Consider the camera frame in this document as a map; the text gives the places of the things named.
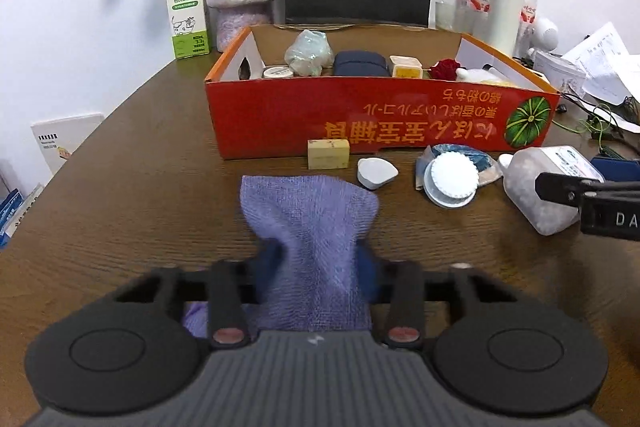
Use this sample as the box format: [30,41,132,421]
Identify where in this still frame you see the red artificial rose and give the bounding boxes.
[429,59,461,81]

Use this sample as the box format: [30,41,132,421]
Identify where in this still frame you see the white thermos bottle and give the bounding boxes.
[487,0,526,58]

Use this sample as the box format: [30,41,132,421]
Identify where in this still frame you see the clear drinking glass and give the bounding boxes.
[435,1,458,31]

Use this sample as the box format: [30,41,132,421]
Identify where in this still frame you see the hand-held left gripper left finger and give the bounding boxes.
[114,252,281,349]

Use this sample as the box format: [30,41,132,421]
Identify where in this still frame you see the white round speaker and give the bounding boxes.
[527,17,560,58]

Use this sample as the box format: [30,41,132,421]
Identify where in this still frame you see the purple cloth drawstring pouch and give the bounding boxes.
[181,174,379,339]

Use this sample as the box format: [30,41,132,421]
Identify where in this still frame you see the dark blue zip case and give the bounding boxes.
[333,51,390,78]

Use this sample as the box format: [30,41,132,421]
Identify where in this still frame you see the small white ceramic dish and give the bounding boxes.
[356,157,399,192]

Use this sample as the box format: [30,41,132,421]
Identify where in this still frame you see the white round ribbed lid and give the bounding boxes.
[423,152,481,209]

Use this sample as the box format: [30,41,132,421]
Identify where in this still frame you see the blue plastic packet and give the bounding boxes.
[415,143,503,192]

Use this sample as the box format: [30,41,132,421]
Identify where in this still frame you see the white plastic jar with label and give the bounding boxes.
[500,146,606,237]

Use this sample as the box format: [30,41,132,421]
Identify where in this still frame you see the white printed tin box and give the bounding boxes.
[532,51,587,95]

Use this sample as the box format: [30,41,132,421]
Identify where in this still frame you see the iridescent plastic bag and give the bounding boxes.
[284,29,334,78]

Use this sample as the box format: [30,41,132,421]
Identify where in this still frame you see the brown wooden desk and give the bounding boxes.
[0,52,640,427]

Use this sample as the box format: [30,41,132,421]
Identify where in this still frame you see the stack of printed papers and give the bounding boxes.
[561,22,640,130]

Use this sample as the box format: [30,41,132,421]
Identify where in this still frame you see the white book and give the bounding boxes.
[30,113,105,178]

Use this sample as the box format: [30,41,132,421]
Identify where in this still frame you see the blue white boxes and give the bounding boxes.
[0,183,46,250]

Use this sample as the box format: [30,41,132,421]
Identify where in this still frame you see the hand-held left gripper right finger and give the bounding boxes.
[357,252,501,349]

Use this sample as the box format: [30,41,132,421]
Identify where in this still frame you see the yellow pudding cup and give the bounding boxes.
[389,54,424,79]

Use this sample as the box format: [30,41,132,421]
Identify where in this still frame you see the small wooden stamp block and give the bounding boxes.
[307,138,349,170]

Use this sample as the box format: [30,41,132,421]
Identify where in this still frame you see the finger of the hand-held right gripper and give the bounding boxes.
[534,172,640,208]
[590,157,640,182]

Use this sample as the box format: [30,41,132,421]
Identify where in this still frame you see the green earphone cable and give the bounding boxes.
[552,104,615,142]

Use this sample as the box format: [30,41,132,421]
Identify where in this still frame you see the red cardboard box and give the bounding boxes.
[204,24,562,160]

